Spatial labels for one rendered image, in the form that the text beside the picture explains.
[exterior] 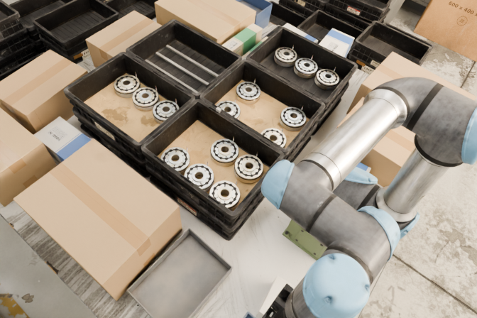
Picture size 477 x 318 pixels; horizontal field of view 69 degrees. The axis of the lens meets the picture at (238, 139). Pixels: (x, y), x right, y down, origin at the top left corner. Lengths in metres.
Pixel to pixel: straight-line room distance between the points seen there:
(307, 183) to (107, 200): 0.74
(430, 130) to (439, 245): 1.66
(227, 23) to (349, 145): 1.19
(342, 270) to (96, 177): 0.90
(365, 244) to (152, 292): 0.84
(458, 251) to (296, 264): 1.37
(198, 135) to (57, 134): 0.54
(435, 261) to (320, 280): 1.92
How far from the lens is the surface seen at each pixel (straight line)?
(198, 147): 1.31
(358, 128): 0.68
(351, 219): 0.55
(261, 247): 1.29
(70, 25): 2.51
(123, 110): 1.45
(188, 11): 1.80
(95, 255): 1.10
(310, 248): 1.27
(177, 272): 1.25
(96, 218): 1.14
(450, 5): 3.71
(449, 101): 0.82
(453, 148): 0.83
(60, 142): 1.47
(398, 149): 1.47
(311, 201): 0.55
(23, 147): 1.41
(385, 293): 2.17
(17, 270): 2.20
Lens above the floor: 1.91
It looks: 54 degrees down
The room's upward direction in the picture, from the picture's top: 8 degrees clockwise
